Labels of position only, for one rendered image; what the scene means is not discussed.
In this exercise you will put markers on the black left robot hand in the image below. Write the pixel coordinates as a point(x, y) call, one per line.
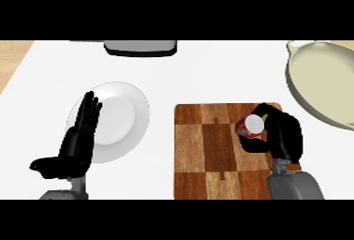
point(79, 137)

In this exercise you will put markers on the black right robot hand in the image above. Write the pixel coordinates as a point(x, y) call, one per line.
point(287, 137)

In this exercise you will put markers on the red can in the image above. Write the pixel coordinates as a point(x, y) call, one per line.
point(250, 126)

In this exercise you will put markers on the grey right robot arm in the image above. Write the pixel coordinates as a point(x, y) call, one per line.
point(293, 182)

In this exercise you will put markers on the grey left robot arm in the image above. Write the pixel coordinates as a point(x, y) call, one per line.
point(67, 189)

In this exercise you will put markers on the checkered wooden cutting board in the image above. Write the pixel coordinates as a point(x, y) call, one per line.
point(207, 150)

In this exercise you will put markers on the cream pot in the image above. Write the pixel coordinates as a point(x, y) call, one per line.
point(322, 81)

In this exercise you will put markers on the white plate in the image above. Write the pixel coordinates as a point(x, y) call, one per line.
point(117, 122)

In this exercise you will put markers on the grey and black appliance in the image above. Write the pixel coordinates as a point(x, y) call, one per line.
point(141, 47)

